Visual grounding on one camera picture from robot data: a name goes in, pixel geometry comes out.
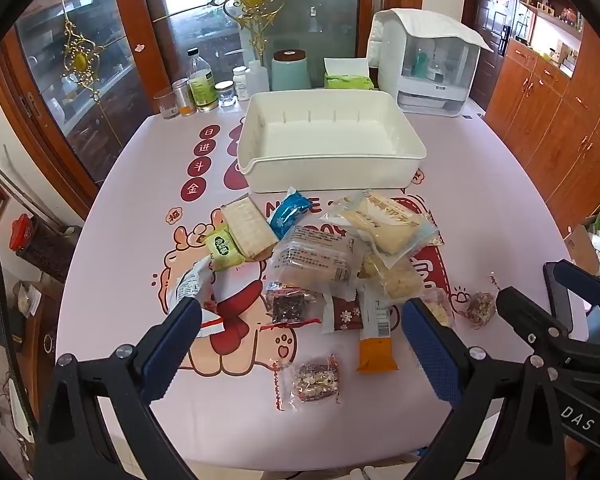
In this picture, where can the brown entry door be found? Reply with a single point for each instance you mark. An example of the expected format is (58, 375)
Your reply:
(487, 35)

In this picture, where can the clear packet of pale cakes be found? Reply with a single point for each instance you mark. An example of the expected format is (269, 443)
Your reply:
(380, 225)

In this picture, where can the clear crumbly cake packet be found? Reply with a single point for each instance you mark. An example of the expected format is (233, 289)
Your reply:
(392, 280)

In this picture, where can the orange and white snack packet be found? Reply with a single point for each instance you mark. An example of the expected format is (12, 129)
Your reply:
(377, 355)

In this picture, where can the wooden framed glass sliding door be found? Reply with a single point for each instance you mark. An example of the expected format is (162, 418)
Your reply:
(305, 10)
(80, 100)

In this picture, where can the small green snack packet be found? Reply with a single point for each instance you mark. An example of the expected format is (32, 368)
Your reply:
(223, 249)

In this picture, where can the white and red snack wrapper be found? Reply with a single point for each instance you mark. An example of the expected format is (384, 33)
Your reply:
(192, 285)

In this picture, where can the clear glass cup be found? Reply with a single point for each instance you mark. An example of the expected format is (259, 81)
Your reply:
(166, 105)

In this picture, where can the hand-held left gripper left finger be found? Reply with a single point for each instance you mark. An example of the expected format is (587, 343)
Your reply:
(172, 355)

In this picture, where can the dark woven basket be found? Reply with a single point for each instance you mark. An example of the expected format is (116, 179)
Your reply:
(47, 257)

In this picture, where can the white plastic bottle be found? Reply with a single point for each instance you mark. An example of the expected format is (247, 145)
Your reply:
(258, 80)

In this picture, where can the large clear rice crisp packet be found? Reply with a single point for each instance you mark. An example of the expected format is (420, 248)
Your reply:
(310, 260)

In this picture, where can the small nut ball packet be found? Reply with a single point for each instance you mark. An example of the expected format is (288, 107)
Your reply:
(478, 306)

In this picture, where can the wooden wall shelf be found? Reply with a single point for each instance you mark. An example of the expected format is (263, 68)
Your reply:
(550, 15)

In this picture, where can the clear mixed nut bar packet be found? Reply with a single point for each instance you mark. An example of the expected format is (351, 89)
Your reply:
(314, 380)

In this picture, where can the clear beige cracker packet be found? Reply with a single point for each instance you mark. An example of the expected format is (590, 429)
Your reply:
(247, 227)

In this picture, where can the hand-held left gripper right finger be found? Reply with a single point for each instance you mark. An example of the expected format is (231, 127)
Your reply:
(430, 355)

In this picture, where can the red lidded container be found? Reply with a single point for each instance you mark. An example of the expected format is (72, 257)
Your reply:
(21, 232)

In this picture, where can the white plastic bin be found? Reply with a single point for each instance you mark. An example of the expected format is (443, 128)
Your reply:
(330, 135)

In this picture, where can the white bottle storage cabinet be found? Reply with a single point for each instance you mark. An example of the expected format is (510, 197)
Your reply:
(430, 80)

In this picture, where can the small clear snack packet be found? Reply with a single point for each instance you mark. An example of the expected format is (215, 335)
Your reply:
(442, 310)

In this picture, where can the pink printed table cover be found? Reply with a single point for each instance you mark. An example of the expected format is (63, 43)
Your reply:
(130, 240)

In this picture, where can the green tissue pack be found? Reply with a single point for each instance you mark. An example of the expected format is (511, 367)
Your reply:
(347, 80)

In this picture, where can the dark nut bar packet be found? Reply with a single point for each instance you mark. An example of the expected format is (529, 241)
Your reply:
(291, 306)

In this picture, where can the dark red snack packet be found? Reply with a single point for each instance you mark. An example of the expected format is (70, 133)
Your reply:
(345, 317)

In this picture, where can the white pill bottle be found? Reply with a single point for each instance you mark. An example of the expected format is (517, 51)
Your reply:
(240, 85)

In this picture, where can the small metal tin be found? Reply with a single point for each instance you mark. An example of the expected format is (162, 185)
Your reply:
(182, 97)

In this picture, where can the cardboard box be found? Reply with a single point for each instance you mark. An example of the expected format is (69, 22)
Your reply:
(580, 250)

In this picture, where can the teal canister with brown lid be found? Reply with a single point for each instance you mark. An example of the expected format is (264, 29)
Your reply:
(290, 72)

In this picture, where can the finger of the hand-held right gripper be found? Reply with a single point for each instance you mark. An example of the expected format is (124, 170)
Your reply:
(587, 290)
(530, 317)

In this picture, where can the white cloth cover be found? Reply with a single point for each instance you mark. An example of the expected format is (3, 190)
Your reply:
(440, 27)

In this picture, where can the small glass jar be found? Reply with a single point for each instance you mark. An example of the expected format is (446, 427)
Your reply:
(225, 95)

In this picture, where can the blue snack packet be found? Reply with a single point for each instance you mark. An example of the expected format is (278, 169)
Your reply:
(287, 212)

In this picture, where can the wooden floor cabinet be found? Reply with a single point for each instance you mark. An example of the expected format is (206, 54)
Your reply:
(555, 135)

